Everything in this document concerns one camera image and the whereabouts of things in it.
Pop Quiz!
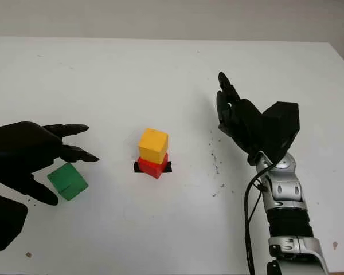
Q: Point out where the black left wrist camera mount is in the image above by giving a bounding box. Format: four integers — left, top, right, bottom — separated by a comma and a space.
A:
0, 190, 29, 252

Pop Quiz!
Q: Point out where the yellow wooden block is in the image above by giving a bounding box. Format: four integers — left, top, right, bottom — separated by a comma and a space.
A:
138, 128, 169, 166

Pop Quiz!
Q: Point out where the black tape strip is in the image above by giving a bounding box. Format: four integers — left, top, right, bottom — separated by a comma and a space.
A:
134, 160, 173, 174

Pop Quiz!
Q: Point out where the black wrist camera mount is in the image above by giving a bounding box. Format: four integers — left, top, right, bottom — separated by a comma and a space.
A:
260, 101, 300, 167
0, 190, 29, 252

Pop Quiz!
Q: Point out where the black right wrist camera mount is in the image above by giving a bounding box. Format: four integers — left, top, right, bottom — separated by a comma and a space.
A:
260, 101, 300, 167

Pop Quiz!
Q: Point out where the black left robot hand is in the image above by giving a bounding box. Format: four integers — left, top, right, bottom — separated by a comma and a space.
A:
0, 121, 100, 206

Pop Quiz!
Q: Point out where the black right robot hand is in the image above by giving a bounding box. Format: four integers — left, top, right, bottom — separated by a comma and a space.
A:
216, 71, 269, 166

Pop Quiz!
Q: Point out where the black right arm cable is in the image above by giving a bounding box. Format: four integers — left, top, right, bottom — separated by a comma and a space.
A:
243, 164, 276, 275

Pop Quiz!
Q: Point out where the green wooden block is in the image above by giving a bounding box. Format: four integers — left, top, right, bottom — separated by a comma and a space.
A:
47, 162, 89, 201

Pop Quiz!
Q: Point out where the red wooden block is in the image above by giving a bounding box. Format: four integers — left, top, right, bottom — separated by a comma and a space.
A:
136, 152, 169, 179

